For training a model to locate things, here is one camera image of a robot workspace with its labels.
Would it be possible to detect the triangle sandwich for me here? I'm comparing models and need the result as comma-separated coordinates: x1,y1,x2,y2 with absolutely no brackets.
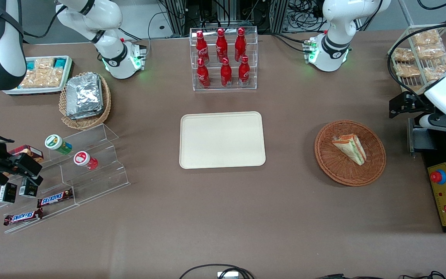
331,134,367,166

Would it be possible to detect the light oval wicker basket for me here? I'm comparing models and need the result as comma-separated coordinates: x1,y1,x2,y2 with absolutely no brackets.
59,72,112,130

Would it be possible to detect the white snack tray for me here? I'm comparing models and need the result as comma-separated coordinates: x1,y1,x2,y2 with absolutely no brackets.
3,55,73,96

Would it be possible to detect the brown round wicker basket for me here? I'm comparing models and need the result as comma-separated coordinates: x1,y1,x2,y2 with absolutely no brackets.
314,120,387,187

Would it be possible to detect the beige plastic tray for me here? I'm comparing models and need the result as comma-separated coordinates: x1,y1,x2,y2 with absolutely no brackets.
179,111,266,170

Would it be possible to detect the dark red chocolate box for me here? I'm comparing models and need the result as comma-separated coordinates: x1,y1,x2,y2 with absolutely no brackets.
8,145,44,164

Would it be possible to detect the small black box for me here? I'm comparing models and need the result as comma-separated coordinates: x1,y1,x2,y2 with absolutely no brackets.
0,182,18,204
19,177,39,198

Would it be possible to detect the green can white lid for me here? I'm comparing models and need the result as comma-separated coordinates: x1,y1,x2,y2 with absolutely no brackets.
45,134,73,155

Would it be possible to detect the brown snickers bar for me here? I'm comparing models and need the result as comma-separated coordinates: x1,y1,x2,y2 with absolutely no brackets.
3,208,44,226
37,189,74,208

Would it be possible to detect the red can white lid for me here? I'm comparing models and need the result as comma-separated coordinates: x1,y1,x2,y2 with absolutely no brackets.
73,151,99,171

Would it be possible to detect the black control box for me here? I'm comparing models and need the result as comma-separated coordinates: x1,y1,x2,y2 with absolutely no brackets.
407,116,446,234

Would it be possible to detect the clear acrylic stepped stand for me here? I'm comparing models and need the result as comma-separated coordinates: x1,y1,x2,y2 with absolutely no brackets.
0,123,130,234

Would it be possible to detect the silver foil packet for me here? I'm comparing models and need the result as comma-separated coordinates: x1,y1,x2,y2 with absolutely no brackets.
66,73,103,115
68,108,105,120

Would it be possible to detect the beige cracker packet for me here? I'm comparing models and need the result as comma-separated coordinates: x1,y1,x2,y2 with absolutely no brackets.
19,68,64,89
35,58,55,71

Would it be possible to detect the red cola bottle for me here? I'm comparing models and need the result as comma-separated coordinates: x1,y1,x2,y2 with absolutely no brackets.
221,57,232,87
238,55,250,86
216,28,228,62
196,31,209,64
197,58,210,89
235,28,247,62

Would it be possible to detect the clear acrylic bottle rack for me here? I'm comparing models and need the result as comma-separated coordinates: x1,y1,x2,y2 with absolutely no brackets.
190,26,258,91

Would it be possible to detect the white wire rack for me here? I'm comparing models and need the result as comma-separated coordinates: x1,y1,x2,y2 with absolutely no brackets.
388,24,446,94

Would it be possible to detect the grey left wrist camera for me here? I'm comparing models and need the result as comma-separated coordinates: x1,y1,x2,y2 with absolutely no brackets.
419,112,446,133

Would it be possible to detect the grey metal bracket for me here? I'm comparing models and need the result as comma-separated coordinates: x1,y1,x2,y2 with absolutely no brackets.
408,117,437,156

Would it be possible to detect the black cable tangle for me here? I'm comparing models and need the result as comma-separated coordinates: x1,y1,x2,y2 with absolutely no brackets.
288,0,327,32

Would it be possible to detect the black thin cable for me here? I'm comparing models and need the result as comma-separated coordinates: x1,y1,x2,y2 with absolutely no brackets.
316,270,446,279

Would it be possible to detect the black cable loop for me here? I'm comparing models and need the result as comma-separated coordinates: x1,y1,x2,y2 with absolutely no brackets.
179,264,255,279

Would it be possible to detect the aluminium frame rack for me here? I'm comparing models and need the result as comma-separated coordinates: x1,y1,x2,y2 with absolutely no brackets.
160,0,290,36

